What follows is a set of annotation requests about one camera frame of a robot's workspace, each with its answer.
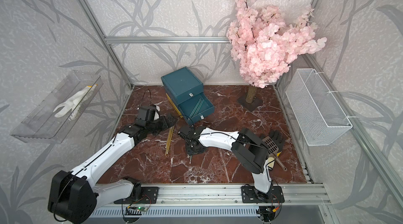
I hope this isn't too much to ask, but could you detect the brown pencil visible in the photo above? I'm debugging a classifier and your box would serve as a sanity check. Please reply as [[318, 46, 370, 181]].
[[165, 126, 173, 156]]

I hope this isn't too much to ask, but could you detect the brown slotted spatula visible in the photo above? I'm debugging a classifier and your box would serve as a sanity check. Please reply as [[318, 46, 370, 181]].
[[262, 136, 288, 171]]

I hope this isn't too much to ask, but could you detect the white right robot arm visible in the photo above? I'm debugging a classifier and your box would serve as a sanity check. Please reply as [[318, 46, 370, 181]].
[[178, 126, 272, 194]]

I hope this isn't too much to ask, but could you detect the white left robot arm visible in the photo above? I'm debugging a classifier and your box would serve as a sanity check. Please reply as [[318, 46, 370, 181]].
[[48, 114, 177, 224]]

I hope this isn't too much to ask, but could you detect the white work glove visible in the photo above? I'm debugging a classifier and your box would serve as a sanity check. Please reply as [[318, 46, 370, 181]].
[[53, 84, 98, 121]]

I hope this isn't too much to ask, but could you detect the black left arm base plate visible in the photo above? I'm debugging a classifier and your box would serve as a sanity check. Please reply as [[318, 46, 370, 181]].
[[113, 186, 159, 205]]

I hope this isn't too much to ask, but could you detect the teal drawer cabinet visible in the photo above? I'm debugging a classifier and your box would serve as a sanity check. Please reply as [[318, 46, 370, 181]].
[[161, 67, 204, 104]]

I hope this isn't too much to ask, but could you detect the aluminium front rail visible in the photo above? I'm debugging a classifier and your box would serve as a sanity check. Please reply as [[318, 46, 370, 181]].
[[65, 183, 331, 207]]

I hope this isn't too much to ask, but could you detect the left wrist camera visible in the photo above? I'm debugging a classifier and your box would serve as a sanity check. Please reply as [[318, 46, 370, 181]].
[[134, 104, 160, 127]]

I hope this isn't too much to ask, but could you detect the yellow drawer cabinet base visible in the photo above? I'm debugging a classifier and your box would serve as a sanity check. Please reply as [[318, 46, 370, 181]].
[[166, 93, 183, 118]]

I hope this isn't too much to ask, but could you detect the black glove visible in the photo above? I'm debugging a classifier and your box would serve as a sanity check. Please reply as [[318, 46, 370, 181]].
[[260, 130, 285, 154]]

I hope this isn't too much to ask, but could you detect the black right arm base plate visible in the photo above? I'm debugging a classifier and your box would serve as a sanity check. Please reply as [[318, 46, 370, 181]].
[[241, 184, 284, 204]]

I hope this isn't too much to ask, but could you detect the white wire mesh basket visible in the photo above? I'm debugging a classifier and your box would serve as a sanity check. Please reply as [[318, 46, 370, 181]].
[[285, 69, 353, 146]]

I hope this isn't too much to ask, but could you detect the teal pull-out drawer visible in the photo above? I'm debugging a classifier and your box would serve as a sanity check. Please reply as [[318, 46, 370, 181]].
[[178, 93, 215, 125]]

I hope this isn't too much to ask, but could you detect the pink artificial blossom tree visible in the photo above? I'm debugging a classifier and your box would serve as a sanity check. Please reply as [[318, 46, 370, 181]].
[[226, 0, 327, 112]]

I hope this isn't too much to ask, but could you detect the clear plastic wall tray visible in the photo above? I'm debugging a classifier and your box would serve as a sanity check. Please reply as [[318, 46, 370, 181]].
[[10, 71, 103, 144]]

